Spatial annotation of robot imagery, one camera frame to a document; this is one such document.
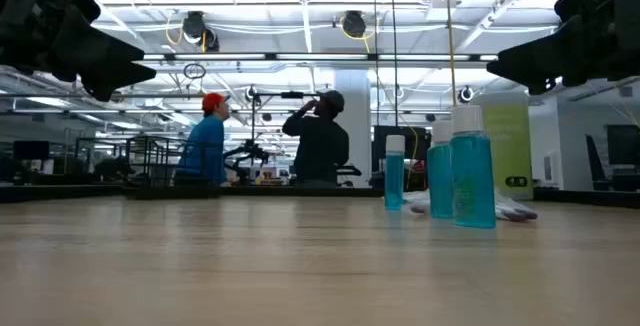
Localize black monitor on cart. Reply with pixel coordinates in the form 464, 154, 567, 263
371, 124, 433, 191

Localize black hanging cable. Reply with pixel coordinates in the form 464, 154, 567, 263
372, 0, 381, 128

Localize black gantry frame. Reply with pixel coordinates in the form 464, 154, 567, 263
249, 90, 321, 157

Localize purple toothbrush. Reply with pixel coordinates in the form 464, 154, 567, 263
494, 199, 540, 223

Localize white square column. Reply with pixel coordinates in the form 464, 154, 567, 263
333, 68, 373, 187

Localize person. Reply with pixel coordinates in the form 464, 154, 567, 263
173, 92, 232, 188
281, 89, 351, 188

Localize blue toothbrush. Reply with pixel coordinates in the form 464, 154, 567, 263
403, 189, 431, 216

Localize grey horizontal pipe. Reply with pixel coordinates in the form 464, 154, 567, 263
0, 91, 216, 99

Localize black background monitor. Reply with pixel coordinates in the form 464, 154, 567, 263
12, 139, 51, 161
605, 124, 640, 167

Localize white wall dispenser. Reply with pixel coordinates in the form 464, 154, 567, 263
542, 151, 559, 183

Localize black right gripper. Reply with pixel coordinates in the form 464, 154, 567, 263
486, 0, 640, 96

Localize black wire basket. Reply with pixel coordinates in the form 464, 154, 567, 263
123, 134, 224, 200

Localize black cable loop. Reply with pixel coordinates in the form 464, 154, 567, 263
182, 62, 207, 81

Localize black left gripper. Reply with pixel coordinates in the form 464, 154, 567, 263
0, 0, 158, 103

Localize green disinfecting wipes canister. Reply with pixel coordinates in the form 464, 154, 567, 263
471, 90, 535, 201

